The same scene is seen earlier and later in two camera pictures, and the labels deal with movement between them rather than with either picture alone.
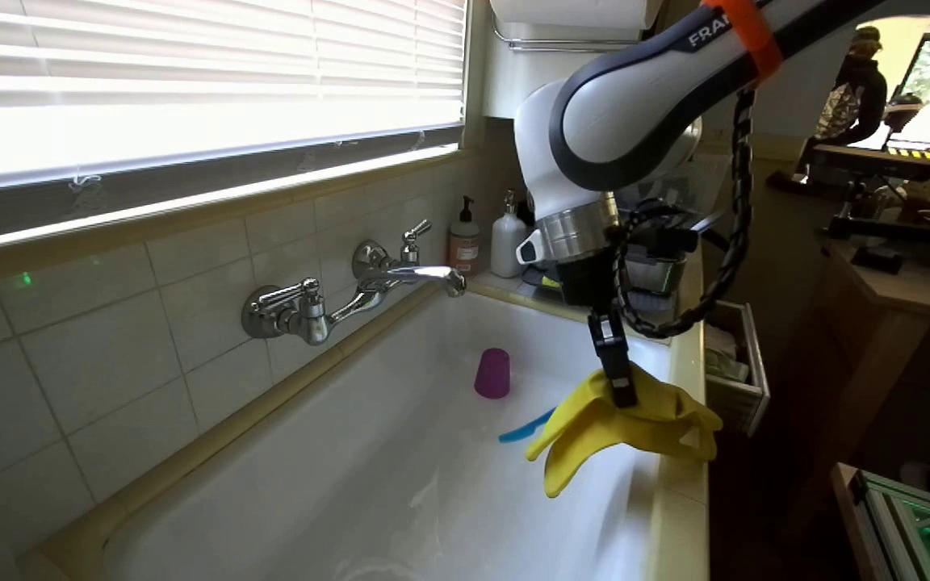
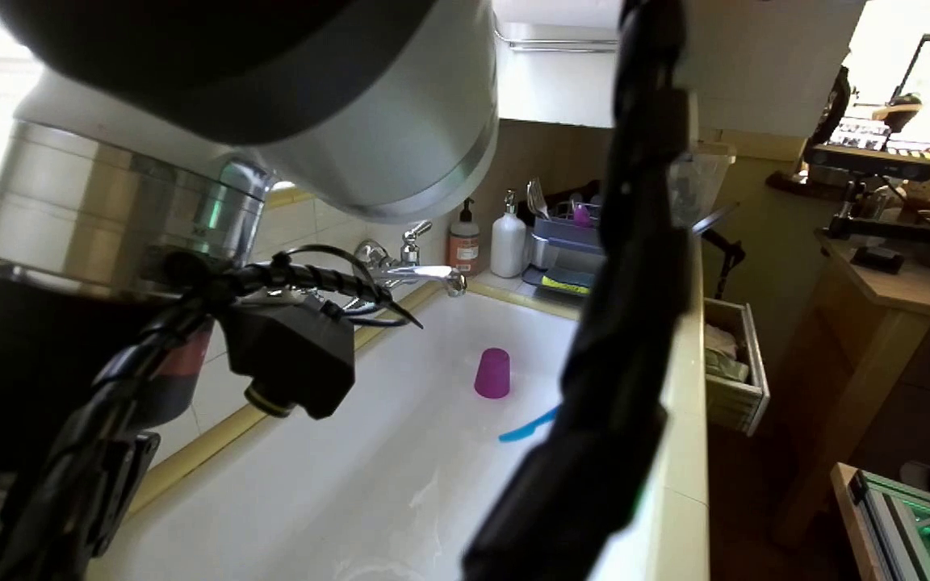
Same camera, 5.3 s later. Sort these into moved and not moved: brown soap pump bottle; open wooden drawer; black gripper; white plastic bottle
Moved: black gripper
Not moved: brown soap pump bottle; white plastic bottle; open wooden drawer
